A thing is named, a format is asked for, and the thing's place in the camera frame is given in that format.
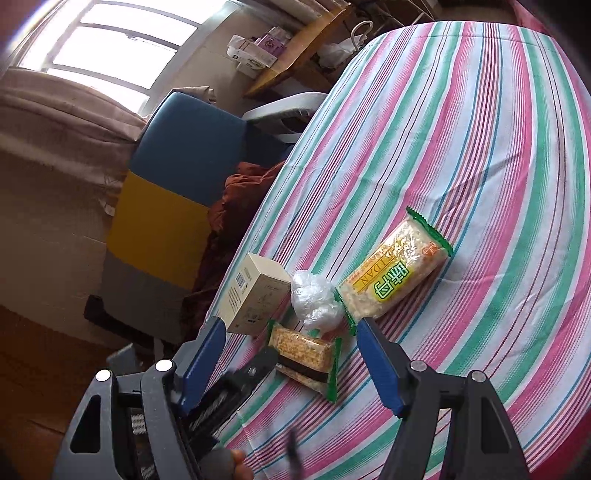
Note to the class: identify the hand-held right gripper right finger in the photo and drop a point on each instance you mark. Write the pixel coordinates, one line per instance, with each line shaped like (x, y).
(378, 364)

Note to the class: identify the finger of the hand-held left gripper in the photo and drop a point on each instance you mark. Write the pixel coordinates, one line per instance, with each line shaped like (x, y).
(249, 374)

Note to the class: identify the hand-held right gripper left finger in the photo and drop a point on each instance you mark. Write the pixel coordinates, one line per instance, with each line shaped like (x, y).
(203, 364)

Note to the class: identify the small green-edged snack packet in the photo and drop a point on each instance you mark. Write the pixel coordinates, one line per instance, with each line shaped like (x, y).
(304, 350)

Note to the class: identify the large yellow-label snack packet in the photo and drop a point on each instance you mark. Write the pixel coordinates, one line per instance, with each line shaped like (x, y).
(397, 272)

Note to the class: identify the person's left hand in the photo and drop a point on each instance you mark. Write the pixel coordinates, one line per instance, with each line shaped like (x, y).
(242, 466)

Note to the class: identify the small cream box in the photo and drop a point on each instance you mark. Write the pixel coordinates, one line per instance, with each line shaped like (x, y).
(251, 295)

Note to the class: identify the crumpled white plastic bag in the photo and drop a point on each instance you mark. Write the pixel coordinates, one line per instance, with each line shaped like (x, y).
(316, 300)

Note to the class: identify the brown blanket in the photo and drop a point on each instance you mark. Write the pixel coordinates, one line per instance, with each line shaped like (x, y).
(231, 217)

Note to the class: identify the grey yellow blue padded chair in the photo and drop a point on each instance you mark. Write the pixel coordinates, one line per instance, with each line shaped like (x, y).
(184, 152)

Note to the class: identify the white chair armrest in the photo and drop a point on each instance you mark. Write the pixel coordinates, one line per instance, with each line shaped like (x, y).
(281, 104)

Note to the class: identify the beige curtain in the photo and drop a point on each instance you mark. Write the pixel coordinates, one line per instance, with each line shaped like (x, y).
(60, 110)

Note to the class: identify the white carton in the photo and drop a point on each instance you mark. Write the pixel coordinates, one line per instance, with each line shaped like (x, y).
(251, 57)

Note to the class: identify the wooden desk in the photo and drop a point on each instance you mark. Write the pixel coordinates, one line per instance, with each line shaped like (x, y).
(295, 60)

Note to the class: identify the large window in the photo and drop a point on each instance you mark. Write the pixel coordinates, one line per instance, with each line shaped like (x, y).
(115, 50)

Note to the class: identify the purple printed box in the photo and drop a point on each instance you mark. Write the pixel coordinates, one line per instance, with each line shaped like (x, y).
(274, 42)

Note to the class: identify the pink cloth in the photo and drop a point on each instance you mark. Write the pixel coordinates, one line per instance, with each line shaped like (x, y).
(549, 16)

